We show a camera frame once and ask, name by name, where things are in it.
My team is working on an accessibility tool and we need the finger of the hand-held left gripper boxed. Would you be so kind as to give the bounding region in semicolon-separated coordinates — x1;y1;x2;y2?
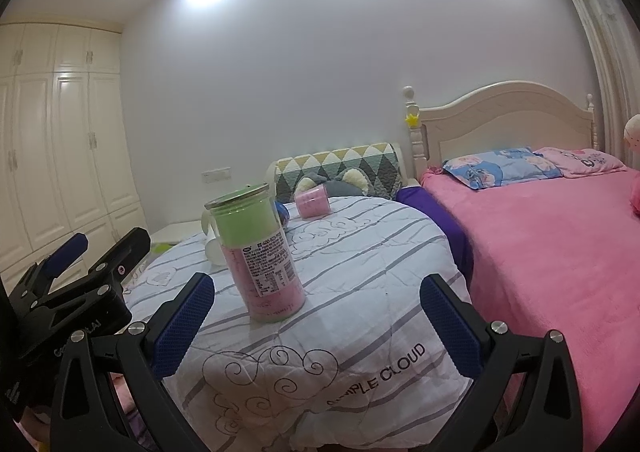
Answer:
9;232;90;305
32;227;151;313

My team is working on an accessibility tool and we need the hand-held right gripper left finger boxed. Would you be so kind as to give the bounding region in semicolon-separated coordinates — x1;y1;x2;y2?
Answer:
49;273;216;452

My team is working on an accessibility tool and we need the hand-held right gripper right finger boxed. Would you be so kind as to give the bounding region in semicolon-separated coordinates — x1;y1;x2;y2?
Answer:
419;274;583;452

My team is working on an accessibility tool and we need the green and pink cup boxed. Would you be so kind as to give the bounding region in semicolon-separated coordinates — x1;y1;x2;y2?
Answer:
201;183;307;323

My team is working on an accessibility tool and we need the small pink cup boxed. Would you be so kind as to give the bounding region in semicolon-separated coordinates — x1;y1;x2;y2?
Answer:
294;184;331;219

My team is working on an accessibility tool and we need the cream wardrobe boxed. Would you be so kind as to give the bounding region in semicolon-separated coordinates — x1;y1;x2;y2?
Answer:
0;22;148;290

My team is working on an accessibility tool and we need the purple bed sheet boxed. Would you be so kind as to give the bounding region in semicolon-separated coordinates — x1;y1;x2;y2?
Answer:
397;186;475;305

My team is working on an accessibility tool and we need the white striped quilt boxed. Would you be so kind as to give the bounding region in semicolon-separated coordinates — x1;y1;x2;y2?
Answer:
120;194;476;452

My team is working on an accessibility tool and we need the pink blanket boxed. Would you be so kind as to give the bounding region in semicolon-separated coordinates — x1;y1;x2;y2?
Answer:
419;167;640;452

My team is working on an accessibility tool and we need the blue cartoon pillow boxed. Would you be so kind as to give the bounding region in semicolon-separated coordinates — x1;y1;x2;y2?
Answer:
442;148;563;190

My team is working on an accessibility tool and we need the grey plush toy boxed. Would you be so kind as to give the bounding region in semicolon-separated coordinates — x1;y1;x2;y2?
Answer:
292;168;373;197

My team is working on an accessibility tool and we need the triangle pattern quilted cushion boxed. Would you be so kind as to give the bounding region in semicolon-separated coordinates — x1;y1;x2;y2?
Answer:
272;143;403;205

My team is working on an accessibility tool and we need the cream wooden headboard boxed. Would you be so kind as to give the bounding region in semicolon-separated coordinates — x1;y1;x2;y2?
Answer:
402;80;601;177

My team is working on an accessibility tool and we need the pink cartoon pillow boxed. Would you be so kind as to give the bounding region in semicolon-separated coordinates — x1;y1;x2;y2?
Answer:
532;147;627;179

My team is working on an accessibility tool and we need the pink plush toy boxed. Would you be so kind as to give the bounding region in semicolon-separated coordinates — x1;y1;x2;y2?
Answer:
622;114;640;153

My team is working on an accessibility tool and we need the cream curtain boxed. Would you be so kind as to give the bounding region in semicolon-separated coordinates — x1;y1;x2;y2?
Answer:
544;0;640;173

